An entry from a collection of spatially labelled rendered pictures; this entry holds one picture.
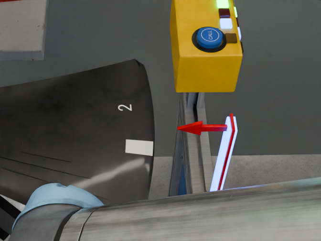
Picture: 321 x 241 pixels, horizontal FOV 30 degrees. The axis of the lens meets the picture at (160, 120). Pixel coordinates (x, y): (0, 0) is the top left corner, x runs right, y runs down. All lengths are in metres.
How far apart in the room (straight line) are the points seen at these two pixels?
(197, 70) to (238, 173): 1.17
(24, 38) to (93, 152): 0.60
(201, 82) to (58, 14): 0.64
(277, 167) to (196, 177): 1.11
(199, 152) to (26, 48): 0.41
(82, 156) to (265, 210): 0.35
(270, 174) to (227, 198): 1.71
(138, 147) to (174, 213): 0.30
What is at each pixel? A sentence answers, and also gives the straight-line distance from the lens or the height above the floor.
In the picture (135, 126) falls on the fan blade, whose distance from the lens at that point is 0.69.
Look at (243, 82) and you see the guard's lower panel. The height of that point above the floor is 0.44.
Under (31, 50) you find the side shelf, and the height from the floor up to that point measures 0.86.
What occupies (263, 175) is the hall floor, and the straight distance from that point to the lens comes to 2.09.
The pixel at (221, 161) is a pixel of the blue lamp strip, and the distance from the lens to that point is 0.73.
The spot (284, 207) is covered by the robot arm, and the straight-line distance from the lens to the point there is 0.35.
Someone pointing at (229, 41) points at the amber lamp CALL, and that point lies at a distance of 0.93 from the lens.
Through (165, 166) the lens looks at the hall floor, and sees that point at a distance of 2.05.
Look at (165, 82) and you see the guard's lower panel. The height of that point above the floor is 0.44.
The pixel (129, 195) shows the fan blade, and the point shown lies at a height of 1.15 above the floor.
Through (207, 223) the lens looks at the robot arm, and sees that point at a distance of 0.37.
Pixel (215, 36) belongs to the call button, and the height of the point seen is 1.08.
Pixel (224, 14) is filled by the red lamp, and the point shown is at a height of 1.08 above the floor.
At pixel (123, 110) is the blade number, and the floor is 1.18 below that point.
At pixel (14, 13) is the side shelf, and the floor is 0.86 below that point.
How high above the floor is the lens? 1.73
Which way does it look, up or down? 53 degrees down
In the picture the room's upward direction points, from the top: 5 degrees clockwise
